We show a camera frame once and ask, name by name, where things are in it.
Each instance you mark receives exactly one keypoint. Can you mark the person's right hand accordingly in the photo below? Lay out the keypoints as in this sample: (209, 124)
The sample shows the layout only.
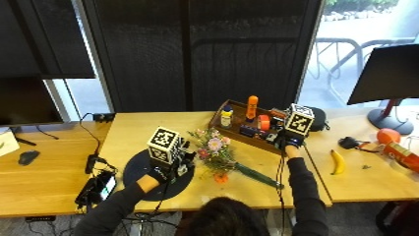
(288, 139)

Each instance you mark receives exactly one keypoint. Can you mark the person's left hand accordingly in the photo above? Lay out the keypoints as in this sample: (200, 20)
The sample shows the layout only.
(175, 164)

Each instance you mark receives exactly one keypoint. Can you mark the right glove marker cube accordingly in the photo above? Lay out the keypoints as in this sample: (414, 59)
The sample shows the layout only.
(300, 123)

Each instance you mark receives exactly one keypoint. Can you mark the glove marker cube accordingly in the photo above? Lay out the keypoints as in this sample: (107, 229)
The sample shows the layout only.
(300, 123)
(164, 144)

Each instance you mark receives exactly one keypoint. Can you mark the left glove marker cube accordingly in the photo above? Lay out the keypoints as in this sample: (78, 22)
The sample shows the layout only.
(164, 144)

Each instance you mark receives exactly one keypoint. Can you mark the round black mat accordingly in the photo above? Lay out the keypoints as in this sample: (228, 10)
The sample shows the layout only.
(140, 170)

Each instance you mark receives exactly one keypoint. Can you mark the dark blue box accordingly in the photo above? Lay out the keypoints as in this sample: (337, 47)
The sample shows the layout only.
(249, 131)

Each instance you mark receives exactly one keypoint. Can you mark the black pouch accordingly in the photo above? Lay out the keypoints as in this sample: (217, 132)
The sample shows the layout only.
(321, 118)

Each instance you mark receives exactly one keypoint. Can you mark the flower bouquet with green stems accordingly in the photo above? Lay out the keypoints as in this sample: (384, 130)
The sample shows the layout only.
(216, 147)

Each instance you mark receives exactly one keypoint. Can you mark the orange flower head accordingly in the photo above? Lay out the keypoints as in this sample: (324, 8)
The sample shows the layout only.
(221, 178)

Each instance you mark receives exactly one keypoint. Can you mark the brown wooden tray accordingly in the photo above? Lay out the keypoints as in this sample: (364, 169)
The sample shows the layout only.
(237, 131)

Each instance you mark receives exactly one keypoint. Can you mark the orange bottle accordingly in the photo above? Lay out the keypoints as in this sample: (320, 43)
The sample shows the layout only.
(252, 107)

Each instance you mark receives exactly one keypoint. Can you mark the yellow banana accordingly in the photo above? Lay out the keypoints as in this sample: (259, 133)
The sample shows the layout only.
(337, 162)

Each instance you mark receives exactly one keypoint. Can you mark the white bottle with yellow label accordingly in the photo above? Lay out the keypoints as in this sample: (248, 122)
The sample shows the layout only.
(227, 116)

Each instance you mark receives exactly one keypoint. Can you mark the smartphone with lit screen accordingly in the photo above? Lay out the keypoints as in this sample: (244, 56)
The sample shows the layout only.
(103, 187)

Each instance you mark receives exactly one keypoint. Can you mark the the person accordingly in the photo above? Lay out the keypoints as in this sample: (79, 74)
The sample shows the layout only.
(227, 218)

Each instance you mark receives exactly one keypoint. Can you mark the black power adapter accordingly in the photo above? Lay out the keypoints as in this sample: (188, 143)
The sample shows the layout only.
(104, 117)

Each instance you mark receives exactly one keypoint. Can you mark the orange ball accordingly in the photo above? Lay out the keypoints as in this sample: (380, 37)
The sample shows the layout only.
(388, 135)

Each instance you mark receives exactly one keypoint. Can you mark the monitor stand with red pole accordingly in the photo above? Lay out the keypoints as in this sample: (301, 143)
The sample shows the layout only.
(390, 119)

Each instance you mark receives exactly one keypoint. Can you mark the orange cylindrical can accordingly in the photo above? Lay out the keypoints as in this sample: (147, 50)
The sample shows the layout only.
(402, 154)

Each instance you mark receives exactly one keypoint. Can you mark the metal bike rack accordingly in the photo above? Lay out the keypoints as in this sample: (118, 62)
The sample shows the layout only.
(349, 55)

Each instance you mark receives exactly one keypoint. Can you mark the black computer monitor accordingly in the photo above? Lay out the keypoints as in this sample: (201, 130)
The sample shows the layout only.
(386, 73)

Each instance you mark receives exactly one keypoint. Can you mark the black computer mouse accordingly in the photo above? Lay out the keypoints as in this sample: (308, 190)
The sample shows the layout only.
(28, 157)

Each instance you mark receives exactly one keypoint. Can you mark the white paper sheet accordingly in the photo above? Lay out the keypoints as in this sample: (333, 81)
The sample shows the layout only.
(7, 143)

